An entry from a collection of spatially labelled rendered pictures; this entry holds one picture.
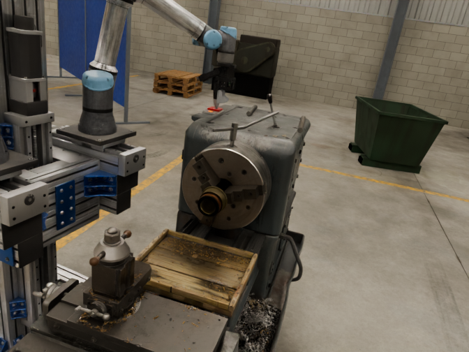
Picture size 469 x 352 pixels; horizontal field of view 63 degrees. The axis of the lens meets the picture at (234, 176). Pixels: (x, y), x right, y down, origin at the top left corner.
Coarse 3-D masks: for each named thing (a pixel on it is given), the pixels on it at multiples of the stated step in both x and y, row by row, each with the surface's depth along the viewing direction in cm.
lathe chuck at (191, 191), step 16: (224, 144) 138; (192, 160) 137; (208, 160) 135; (224, 160) 134; (240, 160) 132; (256, 160) 136; (192, 176) 139; (224, 176) 136; (240, 176) 134; (256, 176) 132; (192, 192) 141; (192, 208) 144; (224, 208) 140; (240, 208) 138; (256, 208) 136; (224, 224) 142; (240, 224) 140
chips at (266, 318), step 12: (252, 300) 160; (264, 300) 162; (252, 312) 155; (264, 312) 157; (276, 312) 160; (240, 324) 148; (252, 324) 145; (264, 324) 143; (276, 324) 154; (240, 336) 140; (252, 336) 141; (264, 336) 142; (240, 348) 138; (252, 348) 135; (264, 348) 139
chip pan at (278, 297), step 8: (288, 240) 219; (288, 248) 212; (288, 256) 203; (288, 264) 197; (280, 272) 189; (288, 272) 190; (272, 280) 182; (280, 280) 183; (288, 280) 184; (280, 288) 177; (272, 296) 171; (280, 296) 172; (272, 304) 166; (280, 304) 167; (272, 344) 144
